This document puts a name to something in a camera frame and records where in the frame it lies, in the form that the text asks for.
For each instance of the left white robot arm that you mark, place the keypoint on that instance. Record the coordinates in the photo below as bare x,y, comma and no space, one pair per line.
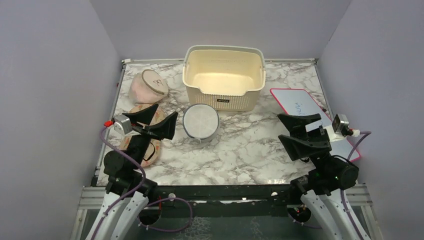
128,190

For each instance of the floral beige laundry bag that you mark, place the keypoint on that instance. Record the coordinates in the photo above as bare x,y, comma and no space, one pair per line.
153,151

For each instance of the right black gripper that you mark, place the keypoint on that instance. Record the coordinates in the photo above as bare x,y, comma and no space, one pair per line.
297,147

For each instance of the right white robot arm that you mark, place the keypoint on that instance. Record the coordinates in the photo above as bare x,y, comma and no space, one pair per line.
322,190

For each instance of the pink mesh laundry bag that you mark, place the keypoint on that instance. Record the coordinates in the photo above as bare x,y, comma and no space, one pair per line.
148,87

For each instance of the white mesh laundry bag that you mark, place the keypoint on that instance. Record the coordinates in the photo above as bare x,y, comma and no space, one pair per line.
201,122

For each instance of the cream perforated plastic basket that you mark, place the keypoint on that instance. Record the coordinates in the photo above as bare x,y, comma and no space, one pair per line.
225,77

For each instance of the aluminium table frame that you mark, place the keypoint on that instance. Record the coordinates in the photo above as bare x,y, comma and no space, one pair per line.
246,150

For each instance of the pink-framed whiteboard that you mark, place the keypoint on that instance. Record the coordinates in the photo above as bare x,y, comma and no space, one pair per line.
299,102

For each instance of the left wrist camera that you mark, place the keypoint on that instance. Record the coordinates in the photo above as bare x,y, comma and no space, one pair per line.
120,123

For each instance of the black front mounting rail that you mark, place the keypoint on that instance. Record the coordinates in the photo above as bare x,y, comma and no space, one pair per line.
215,201

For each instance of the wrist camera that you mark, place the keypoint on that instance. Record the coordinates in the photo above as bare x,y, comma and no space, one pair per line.
340,129
120,123

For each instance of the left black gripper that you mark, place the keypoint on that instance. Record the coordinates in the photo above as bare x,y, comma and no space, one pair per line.
164,128

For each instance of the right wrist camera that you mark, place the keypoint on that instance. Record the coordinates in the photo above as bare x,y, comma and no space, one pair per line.
340,129

